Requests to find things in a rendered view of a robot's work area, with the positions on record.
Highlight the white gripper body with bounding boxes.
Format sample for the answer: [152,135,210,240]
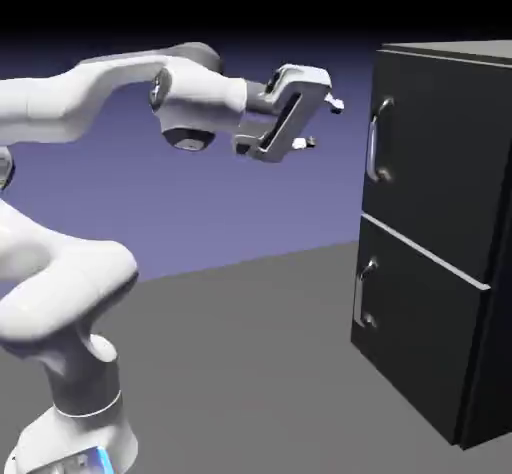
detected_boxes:
[246,63,333,164]

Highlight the large black cabinet door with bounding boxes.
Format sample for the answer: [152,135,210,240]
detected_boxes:
[360,49,512,285]

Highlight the black cabinet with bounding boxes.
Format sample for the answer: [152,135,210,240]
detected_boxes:
[350,40,512,451]

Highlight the small black cabinet door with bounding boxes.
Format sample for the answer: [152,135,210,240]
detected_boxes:
[350,213,492,446]

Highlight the long curved metal handle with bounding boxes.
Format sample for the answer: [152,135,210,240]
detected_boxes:
[365,96,396,183]

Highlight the short curved metal handle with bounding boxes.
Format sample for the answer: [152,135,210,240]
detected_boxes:
[353,257,380,329]

